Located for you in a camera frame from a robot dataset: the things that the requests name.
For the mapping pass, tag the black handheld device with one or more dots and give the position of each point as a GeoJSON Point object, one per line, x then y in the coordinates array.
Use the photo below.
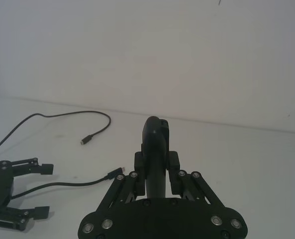
{"type": "Point", "coordinates": [155, 159]}

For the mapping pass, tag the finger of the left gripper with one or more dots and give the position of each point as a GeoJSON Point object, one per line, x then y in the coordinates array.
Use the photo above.
{"type": "Point", "coordinates": [15, 217]}
{"type": "Point", "coordinates": [28, 165]}

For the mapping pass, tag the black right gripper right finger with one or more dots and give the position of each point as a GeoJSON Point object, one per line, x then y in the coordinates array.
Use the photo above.
{"type": "Point", "coordinates": [202, 189]}

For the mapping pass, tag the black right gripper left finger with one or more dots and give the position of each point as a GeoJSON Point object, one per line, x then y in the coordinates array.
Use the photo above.
{"type": "Point", "coordinates": [117, 191]}

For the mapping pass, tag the white table cloth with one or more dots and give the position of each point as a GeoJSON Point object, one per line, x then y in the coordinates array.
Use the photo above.
{"type": "Point", "coordinates": [236, 161]}

